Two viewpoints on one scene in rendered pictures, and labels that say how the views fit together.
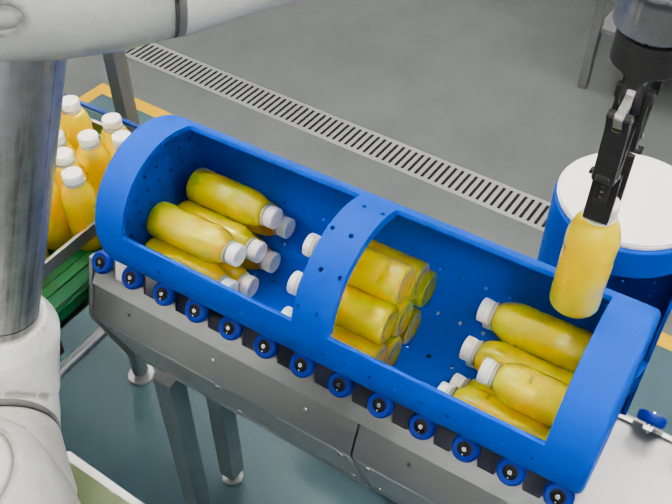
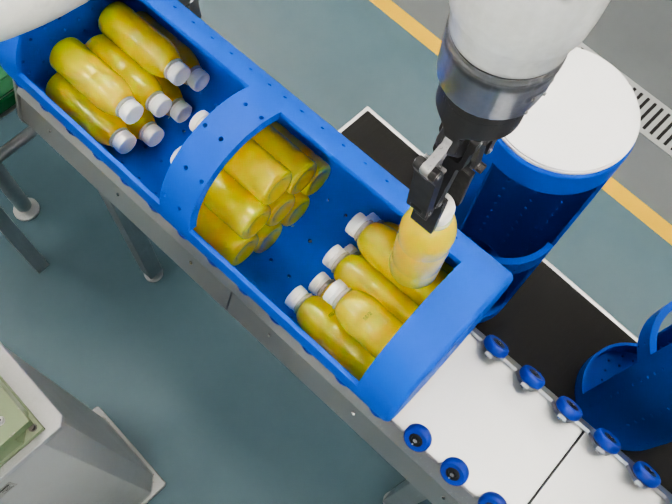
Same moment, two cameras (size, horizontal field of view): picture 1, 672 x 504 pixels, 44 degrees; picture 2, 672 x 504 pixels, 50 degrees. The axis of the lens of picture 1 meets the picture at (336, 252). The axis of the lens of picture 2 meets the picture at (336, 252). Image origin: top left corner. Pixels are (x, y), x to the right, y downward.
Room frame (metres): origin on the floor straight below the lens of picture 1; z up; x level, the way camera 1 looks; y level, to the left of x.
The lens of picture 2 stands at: (0.37, -0.24, 2.12)
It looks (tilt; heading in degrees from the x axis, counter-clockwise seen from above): 67 degrees down; 4
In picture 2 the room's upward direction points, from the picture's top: 7 degrees clockwise
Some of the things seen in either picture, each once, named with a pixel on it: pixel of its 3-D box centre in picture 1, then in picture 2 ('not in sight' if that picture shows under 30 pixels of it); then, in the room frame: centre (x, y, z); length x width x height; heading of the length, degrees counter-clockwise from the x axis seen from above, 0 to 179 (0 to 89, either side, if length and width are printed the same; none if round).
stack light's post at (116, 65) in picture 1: (148, 213); not in sight; (1.69, 0.51, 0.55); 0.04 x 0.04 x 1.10; 58
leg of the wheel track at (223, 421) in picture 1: (222, 412); not in sight; (1.20, 0.29, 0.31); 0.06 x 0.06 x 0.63; 58
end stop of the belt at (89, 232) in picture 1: (110, 215); not in sight; (1.22, 0.45, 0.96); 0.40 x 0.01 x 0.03; 148
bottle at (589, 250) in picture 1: (586, 258); (423, 241); (0.74, -0.32, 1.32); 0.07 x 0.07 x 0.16
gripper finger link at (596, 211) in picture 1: (602, 196); (428, 209); (0.72, -0.30, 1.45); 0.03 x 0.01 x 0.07; 58
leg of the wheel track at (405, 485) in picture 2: not in sight; (409, 492); (0.56, -0.47, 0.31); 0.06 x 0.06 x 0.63; 58
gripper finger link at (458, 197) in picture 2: (615, 175); (455, 181); (0.76, -0.33, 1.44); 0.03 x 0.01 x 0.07; 58
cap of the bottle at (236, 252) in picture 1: (236, 254); (131, 111); (0.98, 0.17, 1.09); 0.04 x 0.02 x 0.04; 148
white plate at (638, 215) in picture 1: (631, 198); (564, 106); (1.20, -0.56, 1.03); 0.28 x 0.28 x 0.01
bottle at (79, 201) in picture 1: (82, 211); not in sight; (1.21, 0.50, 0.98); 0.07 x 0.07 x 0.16
